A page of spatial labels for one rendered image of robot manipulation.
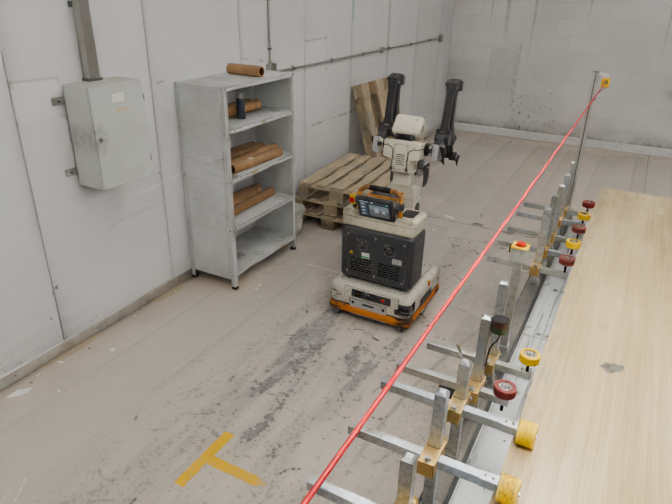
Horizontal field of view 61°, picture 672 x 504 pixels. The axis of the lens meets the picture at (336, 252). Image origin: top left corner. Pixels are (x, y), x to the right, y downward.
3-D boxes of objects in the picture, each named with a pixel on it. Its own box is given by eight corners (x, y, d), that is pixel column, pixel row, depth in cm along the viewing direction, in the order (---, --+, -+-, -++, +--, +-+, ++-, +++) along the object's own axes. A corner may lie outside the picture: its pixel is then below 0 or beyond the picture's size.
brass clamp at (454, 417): (441, 420, 185) (443, 408, 183) (454, 396, 196) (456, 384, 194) (460, 426, 182) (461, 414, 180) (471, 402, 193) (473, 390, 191)
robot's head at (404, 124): (418, 134, 383) (424, 115, 387) (389, 130, 392) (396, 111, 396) (422, 145, 396) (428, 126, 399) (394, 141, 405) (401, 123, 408)
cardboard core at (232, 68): (225, 63, 434) (258, 66, 422) (232, 62, 441) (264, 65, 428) (226, 74, 438) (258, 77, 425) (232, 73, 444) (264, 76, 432)
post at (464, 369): (443, 471, 203) (459, 361, 182) (446, 465, 205) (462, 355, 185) (453, 475, 201) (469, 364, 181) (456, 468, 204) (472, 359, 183)
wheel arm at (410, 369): (395, 372, 223) (396, 363, 222) (398, 367, 226) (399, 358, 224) (506, 409, 205) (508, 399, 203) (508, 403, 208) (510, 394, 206)
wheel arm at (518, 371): (425, 350, 243) (426, 342, 242) (428, 346, 246) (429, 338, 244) (529, 382, 225) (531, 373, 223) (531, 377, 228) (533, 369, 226)
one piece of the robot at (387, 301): (397, 310, 388) (398, 300, 384) (343, 295, 405) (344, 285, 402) (398, 309, 390) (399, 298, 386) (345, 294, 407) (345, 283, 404)
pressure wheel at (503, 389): (487, 412, 207) (491, 387, 202) (493, 400, 213) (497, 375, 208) (509, 420, 204) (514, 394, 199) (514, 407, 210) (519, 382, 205)
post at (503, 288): (482, 381, 240) (499, 281, 220) (485, 377, 243) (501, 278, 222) (491, 384, 239) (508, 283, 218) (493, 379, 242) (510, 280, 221)
